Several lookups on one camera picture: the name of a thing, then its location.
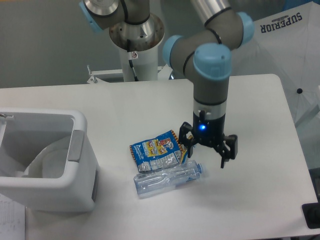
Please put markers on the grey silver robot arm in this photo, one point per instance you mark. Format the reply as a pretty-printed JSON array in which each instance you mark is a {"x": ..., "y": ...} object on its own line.
[{"x": 204, "y": 58}]

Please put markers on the white Superior umbrella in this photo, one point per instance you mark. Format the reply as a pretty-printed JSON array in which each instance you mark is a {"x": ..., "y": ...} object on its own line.
[{"x": 286, "y": 44}]

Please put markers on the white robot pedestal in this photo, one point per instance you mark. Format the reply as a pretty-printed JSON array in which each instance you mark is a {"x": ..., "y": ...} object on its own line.
[{"x": 139, "y": 65}]

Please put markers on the black device at edge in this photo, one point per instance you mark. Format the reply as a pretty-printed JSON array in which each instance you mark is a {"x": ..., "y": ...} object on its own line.
[{"x": 311, "y": 212}]

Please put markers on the blue snack wrapper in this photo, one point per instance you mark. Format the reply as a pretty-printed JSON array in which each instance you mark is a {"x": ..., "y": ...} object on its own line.
[{"x": 163, "y": 151}]

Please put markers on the clear crushed plastic bottle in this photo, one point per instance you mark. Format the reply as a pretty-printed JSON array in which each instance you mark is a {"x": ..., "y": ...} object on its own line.
[{"x": 163, "y": 180}]

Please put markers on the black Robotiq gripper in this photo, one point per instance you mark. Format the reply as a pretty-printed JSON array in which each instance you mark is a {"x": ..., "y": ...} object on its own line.
[{"x": 209, "y": 133}]

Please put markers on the printed paper sheet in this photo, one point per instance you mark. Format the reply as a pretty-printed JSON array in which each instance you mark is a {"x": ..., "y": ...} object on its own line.
[{"x": 12, "y": 219}]

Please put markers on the white trash can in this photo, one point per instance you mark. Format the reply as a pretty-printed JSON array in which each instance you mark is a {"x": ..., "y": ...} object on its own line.
[{"x": 47, "y": 162}]

